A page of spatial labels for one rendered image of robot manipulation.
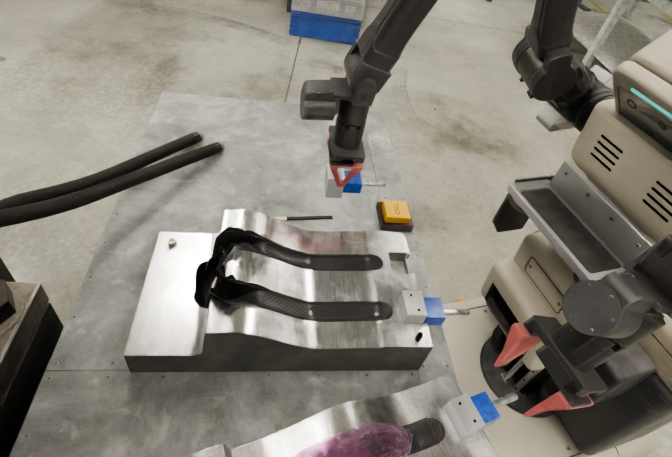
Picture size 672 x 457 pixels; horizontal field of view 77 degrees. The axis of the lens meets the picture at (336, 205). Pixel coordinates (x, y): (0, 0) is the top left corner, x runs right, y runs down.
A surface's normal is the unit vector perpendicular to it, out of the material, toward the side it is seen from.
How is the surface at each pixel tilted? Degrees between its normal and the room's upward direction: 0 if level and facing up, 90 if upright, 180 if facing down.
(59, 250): 0
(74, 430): 0
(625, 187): 98
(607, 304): 64
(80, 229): 0
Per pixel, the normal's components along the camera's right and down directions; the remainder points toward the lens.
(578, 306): -0.78, -0.22
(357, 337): 0.09, -0.71
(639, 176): -0.96, 0.20
